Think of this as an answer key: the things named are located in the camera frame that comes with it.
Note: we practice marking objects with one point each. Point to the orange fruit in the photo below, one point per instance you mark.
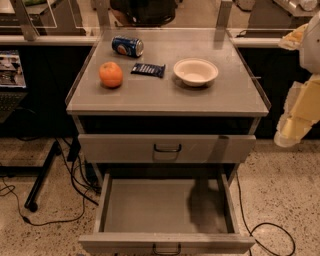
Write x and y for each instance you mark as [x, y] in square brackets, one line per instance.
[110, 74]

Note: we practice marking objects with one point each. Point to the grey drawer cabinet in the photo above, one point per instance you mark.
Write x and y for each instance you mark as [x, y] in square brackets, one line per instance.
[232, 104]

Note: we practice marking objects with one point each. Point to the black office chair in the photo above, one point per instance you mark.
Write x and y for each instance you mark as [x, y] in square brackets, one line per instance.
[143, 13]

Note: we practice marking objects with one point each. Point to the grey top drawer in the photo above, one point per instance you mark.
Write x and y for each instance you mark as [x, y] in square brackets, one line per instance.
[152, 148]

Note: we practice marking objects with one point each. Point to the grey drawer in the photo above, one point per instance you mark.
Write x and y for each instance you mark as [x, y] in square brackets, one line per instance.
[152, 148]
[166, 217]

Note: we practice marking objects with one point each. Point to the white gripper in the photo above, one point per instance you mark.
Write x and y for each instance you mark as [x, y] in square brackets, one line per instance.
[311, 46]

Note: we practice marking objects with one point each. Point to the blue soda can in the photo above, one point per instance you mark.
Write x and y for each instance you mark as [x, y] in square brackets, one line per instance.
[132, 47]

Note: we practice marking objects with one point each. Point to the dark blue snack bar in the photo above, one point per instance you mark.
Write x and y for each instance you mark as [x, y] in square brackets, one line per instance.
[148, 70]

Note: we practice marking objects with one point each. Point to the black stand leg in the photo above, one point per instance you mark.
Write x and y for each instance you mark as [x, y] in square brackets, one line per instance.
[30, 202]

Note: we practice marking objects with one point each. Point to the magazine on left shelf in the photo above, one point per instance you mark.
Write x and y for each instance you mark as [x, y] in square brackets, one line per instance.
[11, 71]

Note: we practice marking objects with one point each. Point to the white paper bowl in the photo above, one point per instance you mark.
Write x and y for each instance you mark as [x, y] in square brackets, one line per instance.
[195, 72]

